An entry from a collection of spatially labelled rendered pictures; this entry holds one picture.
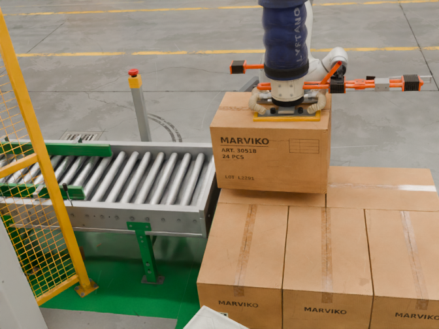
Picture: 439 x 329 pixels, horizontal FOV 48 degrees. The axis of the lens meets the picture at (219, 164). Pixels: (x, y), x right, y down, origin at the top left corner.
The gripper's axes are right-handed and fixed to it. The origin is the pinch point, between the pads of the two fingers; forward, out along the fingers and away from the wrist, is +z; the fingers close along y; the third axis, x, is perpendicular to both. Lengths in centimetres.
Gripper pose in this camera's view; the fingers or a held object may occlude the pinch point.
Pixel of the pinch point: (340, 84)
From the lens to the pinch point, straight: 261.1
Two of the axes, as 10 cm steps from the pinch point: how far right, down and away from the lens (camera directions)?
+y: 0.8, 8.2, 5.6
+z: -1.7, 5.7, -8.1
